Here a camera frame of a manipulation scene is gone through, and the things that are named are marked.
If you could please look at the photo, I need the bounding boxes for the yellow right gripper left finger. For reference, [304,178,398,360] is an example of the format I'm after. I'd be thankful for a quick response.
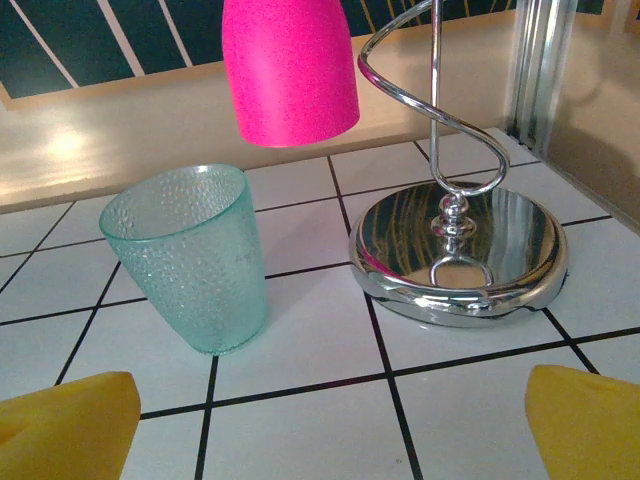
[0,370,142,480]

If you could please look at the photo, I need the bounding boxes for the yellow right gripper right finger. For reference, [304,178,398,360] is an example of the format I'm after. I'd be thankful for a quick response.
[524,364,640,480]

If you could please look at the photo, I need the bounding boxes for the teal textured plastic cup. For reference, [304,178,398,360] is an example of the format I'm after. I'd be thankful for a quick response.
[98,163,270,357]

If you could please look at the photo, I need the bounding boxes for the chrome glass rack stand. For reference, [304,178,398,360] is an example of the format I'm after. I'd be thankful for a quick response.
[348,0,570,329]

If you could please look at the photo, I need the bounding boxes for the pink wine glass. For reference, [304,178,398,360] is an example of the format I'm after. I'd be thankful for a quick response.
[221,0,361,149]

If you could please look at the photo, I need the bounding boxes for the aluminium frame post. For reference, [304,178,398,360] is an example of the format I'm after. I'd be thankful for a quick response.
[507,0,584,151]

